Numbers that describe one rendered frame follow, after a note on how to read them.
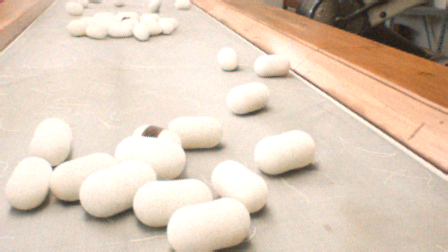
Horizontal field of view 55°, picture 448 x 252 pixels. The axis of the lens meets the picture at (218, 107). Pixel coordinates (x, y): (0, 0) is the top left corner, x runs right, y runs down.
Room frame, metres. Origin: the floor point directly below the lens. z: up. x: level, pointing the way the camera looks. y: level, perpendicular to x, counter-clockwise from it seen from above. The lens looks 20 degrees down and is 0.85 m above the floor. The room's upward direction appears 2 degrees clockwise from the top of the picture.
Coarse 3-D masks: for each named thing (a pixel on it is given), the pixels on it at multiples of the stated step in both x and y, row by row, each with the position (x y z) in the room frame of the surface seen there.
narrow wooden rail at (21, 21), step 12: (12, 0) 0.74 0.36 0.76; (24, 0) 0.75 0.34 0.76; (36, 0) 0.75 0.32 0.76; (48, 0) 0.86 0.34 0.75; (0, 12) 0.60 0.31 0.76; (12, 12) 0.60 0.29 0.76; (24, 12) 0.62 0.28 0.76; (36, 12) 0.71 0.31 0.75; (0, 24) 0.51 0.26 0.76; (12, 24) 0.54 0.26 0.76; (24, 24) 0.61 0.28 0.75; (0, 36) 0.47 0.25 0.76; (12, 36) 0.53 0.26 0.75; (0, 48) 0.46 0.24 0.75
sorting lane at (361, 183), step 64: (64, 0) 0.99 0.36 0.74; (128, 0) 1.03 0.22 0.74; (0, 64) 0.42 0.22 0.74; (64, 64) 0.43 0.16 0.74; (128, 64) 0.44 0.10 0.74; (192, 64) 0.45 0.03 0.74; (0, 128) 0.26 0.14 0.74; (128, 128) 0.27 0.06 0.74; (256, 128) 0.28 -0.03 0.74; (320, 128) 0.28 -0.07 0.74; (0, 192) 0.18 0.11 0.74; (320, 192) 0.19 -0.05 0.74; (384, 192) 0.20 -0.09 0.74
